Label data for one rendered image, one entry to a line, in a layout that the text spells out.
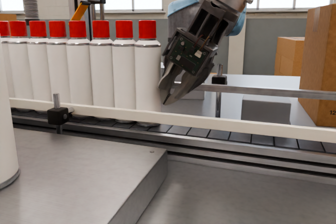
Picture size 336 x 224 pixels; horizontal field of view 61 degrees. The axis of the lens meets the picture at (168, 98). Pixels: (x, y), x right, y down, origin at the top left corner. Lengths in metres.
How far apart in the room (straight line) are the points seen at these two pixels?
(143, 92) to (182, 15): 0.51
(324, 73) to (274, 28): 5.42
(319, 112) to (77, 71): 0.54
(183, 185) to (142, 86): 0.20
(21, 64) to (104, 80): 0.21
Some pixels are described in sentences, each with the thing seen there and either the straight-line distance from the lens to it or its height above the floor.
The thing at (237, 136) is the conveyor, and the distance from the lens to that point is 0.54.
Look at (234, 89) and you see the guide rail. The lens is 0.57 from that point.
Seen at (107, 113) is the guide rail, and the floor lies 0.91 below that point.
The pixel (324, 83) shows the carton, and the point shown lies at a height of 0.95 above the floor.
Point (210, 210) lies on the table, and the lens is 0.43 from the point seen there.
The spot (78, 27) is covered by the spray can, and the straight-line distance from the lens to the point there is 0.62.
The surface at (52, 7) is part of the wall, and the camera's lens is 7.12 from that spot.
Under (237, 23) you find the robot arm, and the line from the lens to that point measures 1.02.
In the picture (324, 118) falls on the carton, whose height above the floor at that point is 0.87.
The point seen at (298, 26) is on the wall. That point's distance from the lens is 6.21.
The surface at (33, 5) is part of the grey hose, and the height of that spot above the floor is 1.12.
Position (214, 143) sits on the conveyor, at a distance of 0.52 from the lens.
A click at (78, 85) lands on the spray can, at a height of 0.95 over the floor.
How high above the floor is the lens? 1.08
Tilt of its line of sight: 14 degrees down
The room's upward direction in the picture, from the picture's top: straight up
